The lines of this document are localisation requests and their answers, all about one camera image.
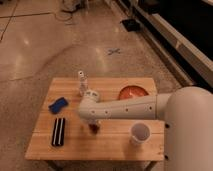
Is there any red pepper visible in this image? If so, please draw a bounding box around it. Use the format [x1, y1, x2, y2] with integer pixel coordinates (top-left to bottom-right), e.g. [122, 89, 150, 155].
[89, 125, 100, 134]

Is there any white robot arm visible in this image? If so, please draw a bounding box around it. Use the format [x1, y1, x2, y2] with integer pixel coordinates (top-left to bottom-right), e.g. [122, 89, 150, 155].
[78, 86, 213, 171]

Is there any orange ceramic bowl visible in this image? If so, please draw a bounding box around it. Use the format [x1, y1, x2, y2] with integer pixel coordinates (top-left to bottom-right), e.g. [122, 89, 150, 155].
[118, 85, 148, 100]

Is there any clear plastic bottle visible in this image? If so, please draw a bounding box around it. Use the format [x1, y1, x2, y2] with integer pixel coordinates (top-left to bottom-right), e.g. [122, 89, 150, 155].
[78, 71, 88, 96]

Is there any wooden table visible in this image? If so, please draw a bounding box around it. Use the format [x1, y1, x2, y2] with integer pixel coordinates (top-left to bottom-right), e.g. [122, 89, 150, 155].
[25, 78, 164, 162]

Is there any black white striped block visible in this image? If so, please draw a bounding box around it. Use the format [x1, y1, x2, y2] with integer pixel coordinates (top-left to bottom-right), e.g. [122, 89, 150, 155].
[51, 118, 65, 146]

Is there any blue sponge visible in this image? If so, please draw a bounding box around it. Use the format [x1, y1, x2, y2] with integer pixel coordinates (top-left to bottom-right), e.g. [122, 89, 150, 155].
[48, 97, 68, 114]

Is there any white cup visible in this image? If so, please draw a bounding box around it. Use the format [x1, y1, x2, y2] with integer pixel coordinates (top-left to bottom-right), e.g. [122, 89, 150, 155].
[130, 123, 150, 145]

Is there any black floor mat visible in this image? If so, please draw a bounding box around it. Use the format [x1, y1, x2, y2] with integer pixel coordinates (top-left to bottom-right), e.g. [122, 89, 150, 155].
[121, 19, 140, 32]

